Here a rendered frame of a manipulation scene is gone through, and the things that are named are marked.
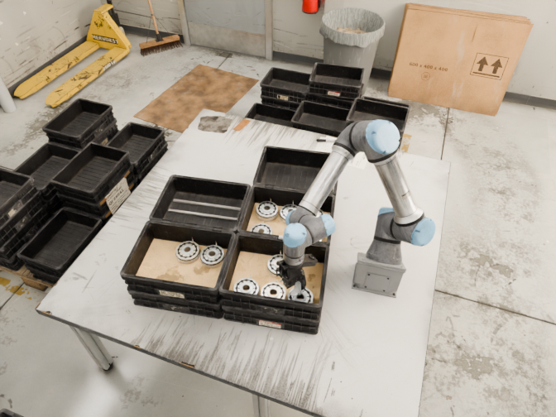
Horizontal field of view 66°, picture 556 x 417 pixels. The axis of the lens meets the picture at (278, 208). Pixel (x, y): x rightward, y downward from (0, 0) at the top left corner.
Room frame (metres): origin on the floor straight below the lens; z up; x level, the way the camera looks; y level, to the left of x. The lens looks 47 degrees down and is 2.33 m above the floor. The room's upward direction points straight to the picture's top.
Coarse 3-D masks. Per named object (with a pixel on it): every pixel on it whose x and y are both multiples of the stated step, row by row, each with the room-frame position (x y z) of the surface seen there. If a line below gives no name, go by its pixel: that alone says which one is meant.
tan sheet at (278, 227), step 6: (252, 210) 1.40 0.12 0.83; (252, 216) 1.36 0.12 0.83; (252, 222) 1.32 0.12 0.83; (258, 222) 1.32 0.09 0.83; (264, 222) 1.32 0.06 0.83; (270, 222) 1.32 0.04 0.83; (276, 222) 1.32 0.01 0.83; (282, 222) 1.33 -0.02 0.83; (276, 228) 1.28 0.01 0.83; (282, 228) 1.28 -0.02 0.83; (276, 234) 1.25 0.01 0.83; (282, 234) 1.25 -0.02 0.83; (324, 240) 1.22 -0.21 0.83
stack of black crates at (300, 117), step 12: (300, 108) 2.80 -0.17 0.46; (312, 108) 2.85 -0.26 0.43; (324, 108) 2.82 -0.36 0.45; (336, 108) 2.79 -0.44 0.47; (300, 120) 2.77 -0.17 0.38; (312, 120) 2.77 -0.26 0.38; (324, 120) 2.77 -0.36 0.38; (336, 120) 2.77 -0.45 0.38; (324, 132) 2.54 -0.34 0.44; (336, 132) 2.50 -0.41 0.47
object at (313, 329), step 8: (224, 312) 0.89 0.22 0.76; (232, 312) 0.89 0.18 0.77; (240, 312) 0.87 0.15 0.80; (248, 312) 0.86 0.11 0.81; (256, 312) 0.86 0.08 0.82; (232, 320) 0.88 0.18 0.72; (240, 320) 0.88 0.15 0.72; (248, 320) 0.88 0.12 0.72; (256, 320) 0.86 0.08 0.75; (264, 320) 0.86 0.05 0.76; (272, 320) 0.86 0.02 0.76; (280, 320) 0.85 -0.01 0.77; (288, 320) 0.84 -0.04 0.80; (296, 320) 0.83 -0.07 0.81; (304, 320) 0.83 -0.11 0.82; (280, 328) 0.85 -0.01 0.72; (288, 328) 0.85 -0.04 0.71; (296, 328) 0.84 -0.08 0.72; (304, 328) 0.84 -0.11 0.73; (312, 328) 0.83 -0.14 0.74
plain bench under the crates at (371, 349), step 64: (192, 128) 2.22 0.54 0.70; (256, 128) 2.23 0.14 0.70; (384, 192) 1.66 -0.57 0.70; (64, 320) 0.89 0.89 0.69; (128, 320) 0.89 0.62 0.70; (192, 320) 0.89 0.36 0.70; (320, 320) 0.89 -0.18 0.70; (384, 320) 0.89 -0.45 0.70; (256, 384) 0.63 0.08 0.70; (320, 384) 0.63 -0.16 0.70; (384, 384) 0.63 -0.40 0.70
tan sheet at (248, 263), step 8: (240, 256) 1.12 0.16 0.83; (248, 256) 1.12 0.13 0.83; (256, 256) 1.12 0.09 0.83; (264, 256) 1.12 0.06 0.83; (240, 264) 1.08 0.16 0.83; (248, 264) 1.08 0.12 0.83; (256, 264) 1.08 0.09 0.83; (264, 264) 1.08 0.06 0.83; (320, 264) 1.09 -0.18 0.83; (240, 272) 1.04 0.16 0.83; (248, 272) 1.04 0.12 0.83; (256, 272) 1.04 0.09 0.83; (264, 272) 1.04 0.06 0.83; (304, 272) 1.04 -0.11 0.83; (312, 272) 1.04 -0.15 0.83; (320, 272) 1.04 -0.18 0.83; (232, 280) 1.00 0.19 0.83; (256, 280) 1.00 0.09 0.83; (264, 280) 1.00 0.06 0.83; (272, 280) 1.00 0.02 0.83; (312, 280) 1.00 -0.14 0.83; (320, 280) 1.00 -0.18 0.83; (232, 288) 0.96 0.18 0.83; (312, 288) 0.97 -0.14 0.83
